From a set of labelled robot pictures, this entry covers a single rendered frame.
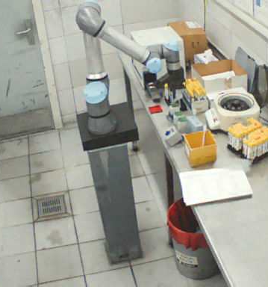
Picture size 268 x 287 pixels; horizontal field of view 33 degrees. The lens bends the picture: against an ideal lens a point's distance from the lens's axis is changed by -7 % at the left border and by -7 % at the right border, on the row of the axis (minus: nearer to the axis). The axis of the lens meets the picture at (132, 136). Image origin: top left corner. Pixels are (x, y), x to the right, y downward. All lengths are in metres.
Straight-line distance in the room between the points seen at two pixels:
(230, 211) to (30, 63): 2.60
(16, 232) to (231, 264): 1.95
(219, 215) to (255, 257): 0.28
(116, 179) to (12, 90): 1.92
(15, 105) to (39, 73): 0.38
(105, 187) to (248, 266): 1.08
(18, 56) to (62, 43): 0.41
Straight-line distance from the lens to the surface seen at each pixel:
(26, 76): 4.14
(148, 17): 4.15
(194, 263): 2.70
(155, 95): 2.74
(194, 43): 3.28
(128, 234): 2.81
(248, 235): 1.87
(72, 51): 4.14
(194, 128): 2.34
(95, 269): 2.96
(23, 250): 3.21
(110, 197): 2.60
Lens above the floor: 2.20
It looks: 33 degrees down
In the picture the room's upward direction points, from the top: 7 degrees counter-clockwise
